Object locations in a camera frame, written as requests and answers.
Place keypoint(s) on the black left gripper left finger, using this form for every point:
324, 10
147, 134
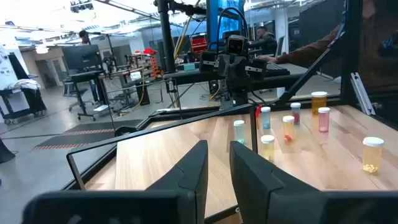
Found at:
124, 205

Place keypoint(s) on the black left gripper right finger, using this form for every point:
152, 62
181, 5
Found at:
295, 202

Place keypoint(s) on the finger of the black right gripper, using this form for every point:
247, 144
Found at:
242, 67
224, 66

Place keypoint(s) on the small blue pill bottle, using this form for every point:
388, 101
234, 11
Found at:
265, 117

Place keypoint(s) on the small yellow pill bottle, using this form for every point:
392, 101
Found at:
267, 147

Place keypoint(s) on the small teal pill bottle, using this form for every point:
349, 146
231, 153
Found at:
239, 130

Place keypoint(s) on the small translucent pill bottle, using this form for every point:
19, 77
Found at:
295, 113

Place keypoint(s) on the yellow pill bottle red pills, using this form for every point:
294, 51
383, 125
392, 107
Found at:
288, 127

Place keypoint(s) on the large amber pill bottle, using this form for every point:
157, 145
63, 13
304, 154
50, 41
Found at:
319, 102

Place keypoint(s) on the small pink pill bottle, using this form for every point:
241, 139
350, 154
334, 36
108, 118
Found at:
324, 119

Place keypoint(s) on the small teal box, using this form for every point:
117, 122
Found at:
189, 66

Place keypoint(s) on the red tool box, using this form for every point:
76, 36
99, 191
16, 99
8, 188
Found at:
199, 43

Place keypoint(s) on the grey computer desk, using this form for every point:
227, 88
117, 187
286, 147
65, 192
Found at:
192, 77

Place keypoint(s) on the black keyboard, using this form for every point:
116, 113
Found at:
275, 68

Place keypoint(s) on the person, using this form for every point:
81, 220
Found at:
267, 42
311, 51
84, 39

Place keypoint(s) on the red tag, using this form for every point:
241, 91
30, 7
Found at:
258, 111

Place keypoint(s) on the monitor with blue screen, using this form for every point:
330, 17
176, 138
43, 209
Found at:
230, 18

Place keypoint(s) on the black monitor pole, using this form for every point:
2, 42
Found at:
166, 37

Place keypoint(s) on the black hazard-striped floor mat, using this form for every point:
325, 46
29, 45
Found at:
77, 140

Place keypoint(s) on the silver aluminium extrusion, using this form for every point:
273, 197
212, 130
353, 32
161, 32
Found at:
360, 91

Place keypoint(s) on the black standing desk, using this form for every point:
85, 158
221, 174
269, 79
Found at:
84, 76

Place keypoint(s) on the black monitor on stand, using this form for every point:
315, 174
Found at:
82, 57

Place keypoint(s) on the black wheeled cart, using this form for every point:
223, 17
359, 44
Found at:
34, 99

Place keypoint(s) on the white cloth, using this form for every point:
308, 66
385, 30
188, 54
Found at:
25, 84

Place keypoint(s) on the white equipment cabinet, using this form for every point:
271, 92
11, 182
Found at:
4, 70

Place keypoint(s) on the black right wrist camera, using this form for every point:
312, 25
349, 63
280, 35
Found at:
236, 45

